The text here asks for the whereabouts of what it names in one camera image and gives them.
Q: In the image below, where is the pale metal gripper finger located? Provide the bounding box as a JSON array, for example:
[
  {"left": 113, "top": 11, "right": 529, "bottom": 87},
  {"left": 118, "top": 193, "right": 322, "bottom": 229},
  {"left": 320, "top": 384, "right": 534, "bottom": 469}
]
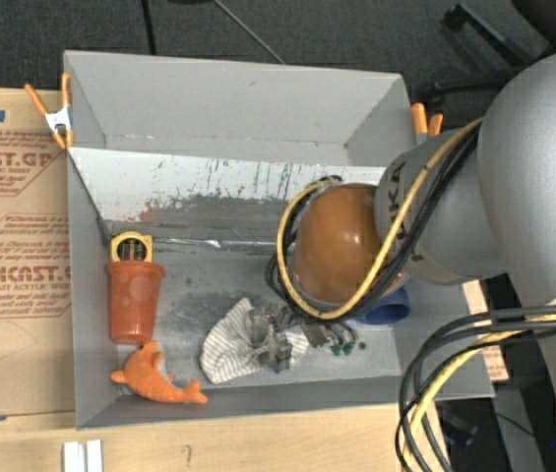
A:
[
  {"left": 246, "top": 307, "right": 275, "bottom": 352},
  {"left": 267, "top": 323, "right": 294, "bottom": 374}
]

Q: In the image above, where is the white striped cloth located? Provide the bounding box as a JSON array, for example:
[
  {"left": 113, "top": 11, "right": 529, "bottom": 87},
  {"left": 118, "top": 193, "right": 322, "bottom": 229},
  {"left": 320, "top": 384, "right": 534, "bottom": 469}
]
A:
[{"left": 198, "top": 296, "right": 311, "bottom": 385}]

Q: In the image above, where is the blue roll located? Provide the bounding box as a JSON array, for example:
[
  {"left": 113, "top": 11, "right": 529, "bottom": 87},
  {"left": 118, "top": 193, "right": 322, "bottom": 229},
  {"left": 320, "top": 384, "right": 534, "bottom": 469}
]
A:
[{"left": 354, "top": 286, "right": 412, "bottom": 325}]

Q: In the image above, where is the orange toy dolphin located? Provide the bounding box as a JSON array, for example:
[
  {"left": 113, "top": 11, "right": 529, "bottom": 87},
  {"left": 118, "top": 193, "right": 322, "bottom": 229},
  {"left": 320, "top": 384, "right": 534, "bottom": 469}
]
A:
[{"left": 109, "top": 340, "right": 210, "bottom": 406}]

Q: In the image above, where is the orange plastic cup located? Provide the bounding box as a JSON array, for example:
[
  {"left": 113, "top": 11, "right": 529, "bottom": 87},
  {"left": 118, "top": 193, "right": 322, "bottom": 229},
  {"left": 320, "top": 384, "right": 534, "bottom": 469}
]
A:
[{"left": 105, "top": 260, "right": 167, "bottom": 346}]

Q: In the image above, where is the yellow and black tape measure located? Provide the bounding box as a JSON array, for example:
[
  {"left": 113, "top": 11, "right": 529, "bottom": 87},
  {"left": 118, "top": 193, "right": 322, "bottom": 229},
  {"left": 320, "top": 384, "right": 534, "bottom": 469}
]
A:
[{"left": 109, "top": 230, "right": 154, "bottom": 266}]

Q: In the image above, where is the grey metal bin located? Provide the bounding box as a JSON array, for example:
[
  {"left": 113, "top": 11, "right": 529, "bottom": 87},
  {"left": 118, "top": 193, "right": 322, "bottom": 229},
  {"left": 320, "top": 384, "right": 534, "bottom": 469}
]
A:
[{"left": 63, "top": 50, "right": 498, "bottom": 430}]

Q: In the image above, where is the brown cardboard board, red print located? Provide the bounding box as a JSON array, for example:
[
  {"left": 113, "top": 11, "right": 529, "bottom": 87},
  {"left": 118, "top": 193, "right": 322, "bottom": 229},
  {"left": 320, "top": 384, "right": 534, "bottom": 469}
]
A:
[{"left": 0, "top": 85, "right": 510, "bottom": 425}]

